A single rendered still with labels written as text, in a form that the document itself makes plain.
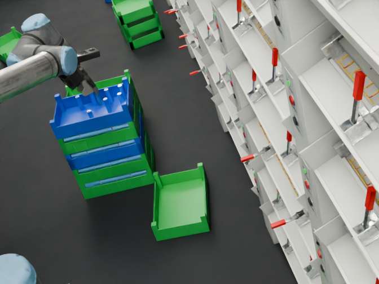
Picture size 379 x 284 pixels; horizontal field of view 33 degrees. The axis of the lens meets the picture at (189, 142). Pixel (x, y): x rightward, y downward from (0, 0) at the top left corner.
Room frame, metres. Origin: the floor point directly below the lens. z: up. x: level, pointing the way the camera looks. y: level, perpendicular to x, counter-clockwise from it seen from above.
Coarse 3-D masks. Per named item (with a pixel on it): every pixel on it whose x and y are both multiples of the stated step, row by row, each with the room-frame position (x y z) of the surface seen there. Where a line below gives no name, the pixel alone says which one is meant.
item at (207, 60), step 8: (208, 56) 2.20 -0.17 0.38; (208, 64) 2.20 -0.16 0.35; (216, 72) 2.13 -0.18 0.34; (216, 80) 2.08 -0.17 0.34; (224, 88) 2.00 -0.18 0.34; (224, 96) 1.95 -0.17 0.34; (224, 104) 1.91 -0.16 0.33; (232, 104) 1.88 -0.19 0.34; (232, 112) 1.84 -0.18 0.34; (232, 120) 1.80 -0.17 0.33; (240, 128) 1.73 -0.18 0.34; (240, 136) 1.70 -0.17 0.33
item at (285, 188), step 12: (252, 108) 1.50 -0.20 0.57; (252, 120) 1.49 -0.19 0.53; (252, 132) 1.45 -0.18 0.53; (264, 144) 1.37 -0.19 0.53; (276, 168) 1.26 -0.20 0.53; (276, 180) 1.22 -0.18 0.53; (288, 180) 1.20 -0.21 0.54; (288, 192) 1.16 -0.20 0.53; (288, 204) 1.13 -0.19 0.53; (300, 204) 1.10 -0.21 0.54; (300, 228) 1.04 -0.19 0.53; (312, 240) 0.99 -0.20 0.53; (312, 252) 0.96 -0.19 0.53; (312, 264) 0.89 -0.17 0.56
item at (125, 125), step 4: (120, 124) 2.03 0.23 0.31; (124, 124) 2.03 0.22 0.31; (128, 124) 2.03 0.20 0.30; (104, 128) 2.04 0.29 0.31; (108, 128) 2.03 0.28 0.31; (112, 128) 2.03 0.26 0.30; (116, 128) 2.03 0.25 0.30; (120, 128) 2.03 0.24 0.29; (88, 132) 2.04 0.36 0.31; (92, 132) 2.04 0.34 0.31; (96, 132) 2.04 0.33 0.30; (100, 132) 2.03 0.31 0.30; (104, 132) 2.04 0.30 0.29; (72, 136) 2.05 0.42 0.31; (76, 136) 2.05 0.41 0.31; (80, 136) 2.04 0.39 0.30; (84, 136) 2.04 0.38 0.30; (88, 136) 2.05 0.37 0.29; (64, 140) 2.05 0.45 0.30; (68, 140) 2.05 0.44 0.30; (72, 140) 2.06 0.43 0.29
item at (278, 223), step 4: (296, 216) 1.05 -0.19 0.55; (280, 220) 1.06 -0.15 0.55; (284, 220) 1.05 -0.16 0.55; (288, 220) 1.05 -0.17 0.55; (292, 220) 1.05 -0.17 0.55; (272, 224) 1.05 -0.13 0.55; (276, 224) 1.05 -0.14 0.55; (280, 224) 1.05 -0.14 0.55; (284, 224) 1.05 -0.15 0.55; (272, 228) 1.05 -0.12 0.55
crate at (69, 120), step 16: (80, 96) 2.23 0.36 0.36; (112, 96) 2.21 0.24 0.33; (128, 96) 2.10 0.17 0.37; (64, 112) 2.22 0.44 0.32; (80, 112) 2.18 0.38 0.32; (96, 112) 2.14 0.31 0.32; (112, 112) 2.11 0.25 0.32; (128, 112) 2.01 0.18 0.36; (64, 128) 2.04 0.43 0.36; (80, 128) 2.03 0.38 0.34; (96, 128) 2.03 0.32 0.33
